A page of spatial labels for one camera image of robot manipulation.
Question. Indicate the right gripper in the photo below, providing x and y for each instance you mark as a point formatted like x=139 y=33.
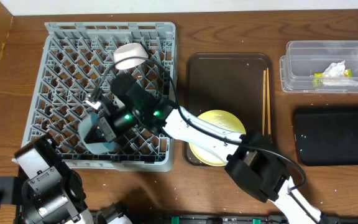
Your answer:
x=105 y=125

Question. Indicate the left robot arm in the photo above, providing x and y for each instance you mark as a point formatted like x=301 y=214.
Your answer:
x=53 y=192

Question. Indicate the wooden chopstick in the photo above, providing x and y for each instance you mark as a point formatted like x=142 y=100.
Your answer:
x=268 y=104
x=263 y=101

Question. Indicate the yellow plate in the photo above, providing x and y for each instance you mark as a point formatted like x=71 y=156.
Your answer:
x=222 y=119

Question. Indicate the grey plastic dish rack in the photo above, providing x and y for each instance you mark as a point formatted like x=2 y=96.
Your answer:
x=73 y=64

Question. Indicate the white tissue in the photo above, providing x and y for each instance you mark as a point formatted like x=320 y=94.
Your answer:
x=337 y=67

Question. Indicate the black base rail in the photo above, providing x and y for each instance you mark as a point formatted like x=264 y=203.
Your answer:
x=118 y=213

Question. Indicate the dark brown serving tray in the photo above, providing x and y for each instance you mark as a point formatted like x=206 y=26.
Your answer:
x=232 y=82

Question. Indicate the pink bowl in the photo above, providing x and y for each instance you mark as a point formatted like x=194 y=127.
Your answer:
x=129 y=56

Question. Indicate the left wooden chopstick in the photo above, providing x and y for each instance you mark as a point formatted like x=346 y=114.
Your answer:
x=263 y=101

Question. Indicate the light blue saucer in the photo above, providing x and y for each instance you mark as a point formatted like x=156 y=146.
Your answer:
x=92 y=137

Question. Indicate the clear plastic bin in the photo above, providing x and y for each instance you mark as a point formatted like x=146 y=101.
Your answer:
x=320 y=66

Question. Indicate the right wooden chopstick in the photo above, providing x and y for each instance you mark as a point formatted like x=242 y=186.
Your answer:
x=268 y=104

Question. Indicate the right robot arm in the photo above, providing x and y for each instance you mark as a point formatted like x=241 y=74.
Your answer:
x=250 y=160

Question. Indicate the black tray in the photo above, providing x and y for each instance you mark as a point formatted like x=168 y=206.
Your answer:
x=327 y=136

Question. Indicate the green snack wrapper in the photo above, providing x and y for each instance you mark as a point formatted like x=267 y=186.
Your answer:
x=318 y=79

